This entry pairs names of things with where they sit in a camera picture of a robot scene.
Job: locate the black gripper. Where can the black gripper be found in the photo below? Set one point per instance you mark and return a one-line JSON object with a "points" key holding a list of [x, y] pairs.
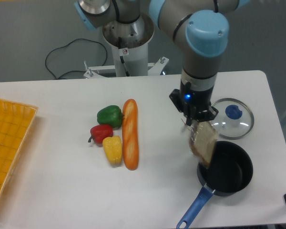
{"points": [[195, 105]]}

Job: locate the bagged toast slice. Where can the bagged toast slice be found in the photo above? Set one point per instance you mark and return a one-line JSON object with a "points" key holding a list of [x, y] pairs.
{"points": [[202, 137]]}

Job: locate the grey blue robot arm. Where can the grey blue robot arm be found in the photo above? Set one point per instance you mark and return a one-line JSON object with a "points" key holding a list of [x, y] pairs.
{"points": [[198, 27]]}

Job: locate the glass lid blue knob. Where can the glass lid blue knob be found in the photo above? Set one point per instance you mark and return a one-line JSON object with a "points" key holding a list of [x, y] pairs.
{"points": [[234, 119]]}

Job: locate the orange baguette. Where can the orange baguette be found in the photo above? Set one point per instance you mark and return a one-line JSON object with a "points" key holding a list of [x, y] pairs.
{"points": [[130, 134]]}

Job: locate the green bell pepper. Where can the green bell pepper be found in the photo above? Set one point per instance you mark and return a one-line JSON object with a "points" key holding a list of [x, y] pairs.
{"points": [[110, 115]]}

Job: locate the yellow bell pepper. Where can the yellow bell pepper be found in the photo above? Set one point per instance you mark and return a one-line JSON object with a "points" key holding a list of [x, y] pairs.
{"points": [[113, 149]]}

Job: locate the red bell pepper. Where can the red bell pepper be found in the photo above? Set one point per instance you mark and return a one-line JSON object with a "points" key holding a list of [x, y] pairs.
{"points": [[99, 133]]}

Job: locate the yellow plastic basket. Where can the yellow plastic basket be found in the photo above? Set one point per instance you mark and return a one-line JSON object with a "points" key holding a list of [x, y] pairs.
{"points": [[16, 120]]}

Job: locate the black pot blue handle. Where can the black pot blue handle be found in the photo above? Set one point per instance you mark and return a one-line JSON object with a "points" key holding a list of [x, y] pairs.
{"points": [[230, 171]]}

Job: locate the white pedestal base frame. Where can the white pedestal base frame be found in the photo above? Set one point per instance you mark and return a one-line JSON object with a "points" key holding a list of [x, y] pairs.
{"points": [[154, 69]]}

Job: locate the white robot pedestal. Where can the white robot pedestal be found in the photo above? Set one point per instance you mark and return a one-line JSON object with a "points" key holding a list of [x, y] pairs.
{"points": [[129, 44]]}

